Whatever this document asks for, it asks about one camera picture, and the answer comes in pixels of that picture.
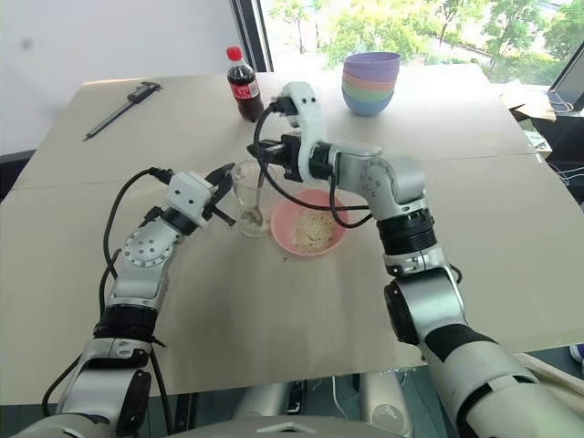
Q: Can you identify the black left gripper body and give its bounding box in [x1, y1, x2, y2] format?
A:
[203, 179, 229, 216]

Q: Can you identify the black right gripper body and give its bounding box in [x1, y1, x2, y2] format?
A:
[272, 133, 303, 181]

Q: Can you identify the clear glass mug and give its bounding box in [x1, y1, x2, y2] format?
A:
[230, 159, 277, 239]

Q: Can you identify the metal spoon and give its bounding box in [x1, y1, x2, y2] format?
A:
[241, 153, 270, 227]

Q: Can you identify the oatmeal in glass mug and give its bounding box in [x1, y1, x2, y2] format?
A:
[240, 208, 268, 232]

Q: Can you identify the oatmeal heap in bowl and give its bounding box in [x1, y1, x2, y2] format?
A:
[291, 211, 339, 250]

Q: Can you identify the blue stacked bowl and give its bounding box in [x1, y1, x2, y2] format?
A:
[340, 88, 396, 117]

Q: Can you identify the green stacked bowl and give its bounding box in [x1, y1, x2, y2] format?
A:
[340, 81, 397, 96]

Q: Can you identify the salmon pink stacked bowl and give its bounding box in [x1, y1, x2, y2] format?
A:
[341, 72, 400, 89]

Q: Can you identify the purple stacked bowl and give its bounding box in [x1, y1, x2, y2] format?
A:
[342, 51, 403, 79]

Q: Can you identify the cola bottle red cap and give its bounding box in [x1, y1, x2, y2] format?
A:
[225, 46, 266, 123]

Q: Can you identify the black vernier caliper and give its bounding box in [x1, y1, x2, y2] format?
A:
[82, 80, 163, 142]

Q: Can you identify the silver robot torso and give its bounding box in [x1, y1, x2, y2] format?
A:
[0, 368, 414, 438]

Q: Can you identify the brown cardboard box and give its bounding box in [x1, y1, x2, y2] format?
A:
[498, 80, 560, 122]

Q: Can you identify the open laptop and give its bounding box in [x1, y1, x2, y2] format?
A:
[548, 53, 584, 116]

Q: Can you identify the light wooden plank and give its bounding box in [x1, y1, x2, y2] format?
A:
[514, 351, 584, 394]

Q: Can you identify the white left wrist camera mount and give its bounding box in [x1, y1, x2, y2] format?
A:
[164, 172, 219, 230]

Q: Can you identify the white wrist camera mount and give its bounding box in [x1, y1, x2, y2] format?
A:
[282, 81, 323, 183]
[164, 172, 219, 230]

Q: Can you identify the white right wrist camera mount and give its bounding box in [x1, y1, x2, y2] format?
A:
[282, 81, 323, 183]

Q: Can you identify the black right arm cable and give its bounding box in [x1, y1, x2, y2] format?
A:
[253, 93, 381, 229]

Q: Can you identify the dark window frame post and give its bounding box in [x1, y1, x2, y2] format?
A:
[247, 0, 276, 74]

